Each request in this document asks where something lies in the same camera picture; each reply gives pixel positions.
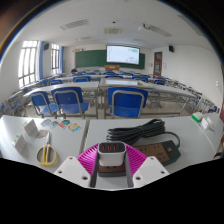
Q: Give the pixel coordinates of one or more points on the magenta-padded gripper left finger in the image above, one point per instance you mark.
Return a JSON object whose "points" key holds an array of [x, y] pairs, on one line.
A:
{"points": [[71, 170]]}

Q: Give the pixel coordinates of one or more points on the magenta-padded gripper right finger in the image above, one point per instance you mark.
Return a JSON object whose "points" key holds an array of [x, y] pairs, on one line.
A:
{"points": [[151, 170]]}

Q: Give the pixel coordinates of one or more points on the white multi-port charger block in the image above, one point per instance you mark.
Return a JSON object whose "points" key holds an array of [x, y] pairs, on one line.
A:
{"points": [[111, 155]]}

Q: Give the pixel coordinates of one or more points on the dark power strip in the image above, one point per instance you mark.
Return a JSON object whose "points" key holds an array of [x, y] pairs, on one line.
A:
{"points": [[156, 152]]}

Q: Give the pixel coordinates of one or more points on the colourful sticker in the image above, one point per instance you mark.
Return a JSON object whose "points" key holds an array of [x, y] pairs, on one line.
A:
{"points": [[64, 123], [74, 127], [54, 124], [45, 122]]}

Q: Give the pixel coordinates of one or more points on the small pale printed card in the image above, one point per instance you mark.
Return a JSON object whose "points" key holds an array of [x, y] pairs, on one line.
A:
{"points": [[42, 134]]}

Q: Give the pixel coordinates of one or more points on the small white carton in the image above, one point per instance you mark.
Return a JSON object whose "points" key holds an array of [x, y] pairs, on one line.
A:
{"points": [[204, 123]]}

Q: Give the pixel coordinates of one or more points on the blue classroom chair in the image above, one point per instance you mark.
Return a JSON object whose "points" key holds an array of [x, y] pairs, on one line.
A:
{"points": [[41, 100], [126, 100], [68, 98]]}

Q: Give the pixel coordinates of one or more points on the group of blue chairs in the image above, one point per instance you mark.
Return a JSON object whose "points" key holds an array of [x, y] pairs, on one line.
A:
{"points": [[81, 79]]}

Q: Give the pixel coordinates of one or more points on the dark red door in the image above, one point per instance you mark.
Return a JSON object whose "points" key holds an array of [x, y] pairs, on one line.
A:
{"points": [[157, 63]]}

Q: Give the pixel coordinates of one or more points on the orange lectern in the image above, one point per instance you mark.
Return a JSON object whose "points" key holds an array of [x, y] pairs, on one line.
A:
{"points": [[112, 67]]}

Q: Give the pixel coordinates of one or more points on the blue curtain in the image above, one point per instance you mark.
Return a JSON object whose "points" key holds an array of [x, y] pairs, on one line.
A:
{"points": [[61, 59], [40, 60]]}

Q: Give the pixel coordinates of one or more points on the green chalkboard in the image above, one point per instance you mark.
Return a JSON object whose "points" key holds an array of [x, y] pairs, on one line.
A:
{"points": [[90, 59]]}

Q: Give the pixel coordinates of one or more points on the narrow bright window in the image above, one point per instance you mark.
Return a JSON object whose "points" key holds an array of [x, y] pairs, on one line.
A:
{"points": [[55, 58]]}

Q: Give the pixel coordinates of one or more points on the large bright window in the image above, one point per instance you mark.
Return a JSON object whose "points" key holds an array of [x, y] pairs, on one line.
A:
{"points": [[27, 61]]}

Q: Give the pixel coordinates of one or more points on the lit projection screen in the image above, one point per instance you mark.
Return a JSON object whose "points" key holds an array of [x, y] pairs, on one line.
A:
{"points": [[122, 54]]}

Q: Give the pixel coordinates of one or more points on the ceiling air conditioner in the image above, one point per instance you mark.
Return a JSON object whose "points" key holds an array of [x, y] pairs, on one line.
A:
{"points": [[113, 31]]}

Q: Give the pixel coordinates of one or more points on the group of ceiling lights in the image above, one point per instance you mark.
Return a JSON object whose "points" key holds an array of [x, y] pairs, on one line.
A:
{"points": [[74, 24]]}

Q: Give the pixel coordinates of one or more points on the black wall speaker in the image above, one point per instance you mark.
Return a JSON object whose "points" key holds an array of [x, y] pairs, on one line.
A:
{"points": [[46, 46], [171, 48]]}

